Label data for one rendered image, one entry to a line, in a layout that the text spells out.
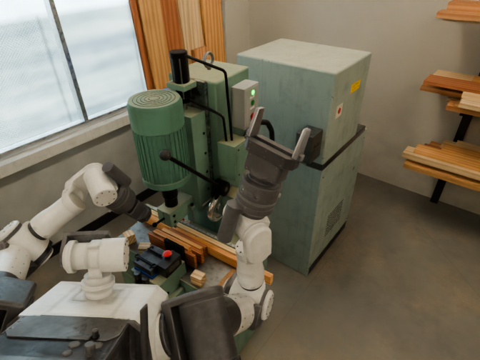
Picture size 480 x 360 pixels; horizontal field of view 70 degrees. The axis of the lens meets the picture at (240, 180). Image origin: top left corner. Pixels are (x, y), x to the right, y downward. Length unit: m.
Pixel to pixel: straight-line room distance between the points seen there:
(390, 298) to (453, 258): 0.67
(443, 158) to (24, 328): 2.60
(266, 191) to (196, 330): 0.29
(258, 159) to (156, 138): 0.50
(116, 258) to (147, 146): 0.52
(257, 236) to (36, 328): 0.43
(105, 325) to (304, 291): 1.88
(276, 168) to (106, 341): 0.41
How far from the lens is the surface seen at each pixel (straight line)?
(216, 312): 0.68
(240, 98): 1.27
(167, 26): 2.81
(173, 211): 1.34
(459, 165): 2.81
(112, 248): 0.71
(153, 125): 1.09
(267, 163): 0.68
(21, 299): 0.82
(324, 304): 2.38
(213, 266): 1.34
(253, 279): 0.89
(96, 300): 0.75
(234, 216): 0.72
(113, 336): 0.64
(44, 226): 1.07
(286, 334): 2.23
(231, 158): 1.27
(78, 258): 0.73
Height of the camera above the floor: 1.91
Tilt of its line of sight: 35 degrees down
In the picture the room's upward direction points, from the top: 1 degrees counter-clockwise
